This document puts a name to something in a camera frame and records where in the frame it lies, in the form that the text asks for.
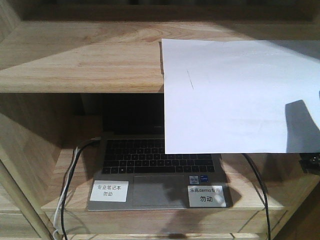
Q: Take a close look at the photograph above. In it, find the white paper sheet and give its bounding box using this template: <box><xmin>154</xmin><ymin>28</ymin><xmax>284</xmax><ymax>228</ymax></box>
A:
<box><xmin>161</xmin><ymin>39</ymin><xmax>320</xmax><ymax>154</ymax></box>

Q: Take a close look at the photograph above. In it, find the silver laptop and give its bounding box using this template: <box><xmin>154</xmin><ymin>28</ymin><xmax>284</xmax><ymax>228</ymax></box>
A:
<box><xmin>87</xmin><ymin>93</ymin><xmax>232</xmax><ymax>211</ymax></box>

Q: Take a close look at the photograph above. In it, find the white label sticker right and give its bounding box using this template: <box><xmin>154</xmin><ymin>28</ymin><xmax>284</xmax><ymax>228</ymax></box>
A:
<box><xmin>187</xmin><ymin>185</ymin><xmax>227</xmax><ymax>208</ymax></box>

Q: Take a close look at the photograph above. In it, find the white label sticker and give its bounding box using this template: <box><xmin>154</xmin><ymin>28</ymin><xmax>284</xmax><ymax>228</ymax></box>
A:
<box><xmin>89</xmin><ymin>180</ymin><xmax>129</xmax><ymax>203</ymax></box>
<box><xmin>187</xmin><ymin>185</ymin><xmax>227</xmax><ymax>208</ymax></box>

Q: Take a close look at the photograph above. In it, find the white label sticker left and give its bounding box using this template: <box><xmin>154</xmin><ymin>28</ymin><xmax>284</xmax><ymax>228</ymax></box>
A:
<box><xmin>89</xmin><ymin>180</ymin><xmax>129</xmax><ymax>203</ymax></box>

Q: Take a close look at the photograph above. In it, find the wooden shelf unit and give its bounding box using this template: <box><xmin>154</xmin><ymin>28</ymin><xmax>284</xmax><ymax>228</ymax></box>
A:
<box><xmin>0</xmin><ymin>0</ymin><xmax>320</xmax><ymax>240</ymax></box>

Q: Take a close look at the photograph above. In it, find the black cable left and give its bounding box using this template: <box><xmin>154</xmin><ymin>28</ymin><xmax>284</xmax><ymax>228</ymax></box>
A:
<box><xmin>59</xmin><ymin>140</ymin><xmax>101</xmax><ymax>240</ymax></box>

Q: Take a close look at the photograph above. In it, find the black cable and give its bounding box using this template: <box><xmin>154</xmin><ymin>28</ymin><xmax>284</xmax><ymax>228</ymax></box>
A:
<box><xmin>241</xmin><ymin>152</ymin><xmax>272</xmax><ymax>240</ymax></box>
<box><xmin>59</xmin><ymin>140</ymin><xmax>101</xmax><ymax>240</ymax></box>

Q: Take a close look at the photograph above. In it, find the black cable right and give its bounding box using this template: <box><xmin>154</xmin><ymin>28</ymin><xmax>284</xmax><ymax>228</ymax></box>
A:
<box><xmin>241</xmin><ymin>152</ymin><xmax>272</xmax><ymax>240</ymax></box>

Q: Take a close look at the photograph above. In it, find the white cable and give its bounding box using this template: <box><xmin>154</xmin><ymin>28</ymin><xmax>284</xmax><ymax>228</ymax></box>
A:
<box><xmin>52</xmin><ymin>136</ymin><xmax>102</xmax><ymax>240</ymax></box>

